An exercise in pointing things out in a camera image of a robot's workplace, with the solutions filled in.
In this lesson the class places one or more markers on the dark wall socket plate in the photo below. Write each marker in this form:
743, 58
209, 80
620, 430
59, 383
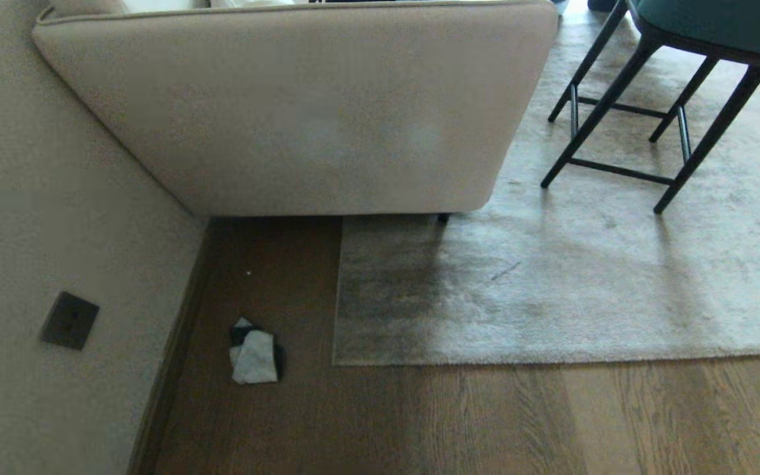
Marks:
69, 320

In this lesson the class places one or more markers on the dark wooden skirting board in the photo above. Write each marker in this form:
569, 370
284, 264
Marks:
172, 356

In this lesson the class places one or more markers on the white and black cloth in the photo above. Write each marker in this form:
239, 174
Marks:
256, 356

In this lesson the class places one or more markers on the grey shaggy rug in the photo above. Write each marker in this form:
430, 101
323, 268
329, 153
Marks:
584, 284

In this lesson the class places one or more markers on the green stool with black legs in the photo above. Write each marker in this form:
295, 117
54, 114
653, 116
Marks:
677, 39

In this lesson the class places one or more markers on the beige upholstered sofa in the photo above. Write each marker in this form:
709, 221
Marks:
301, 112

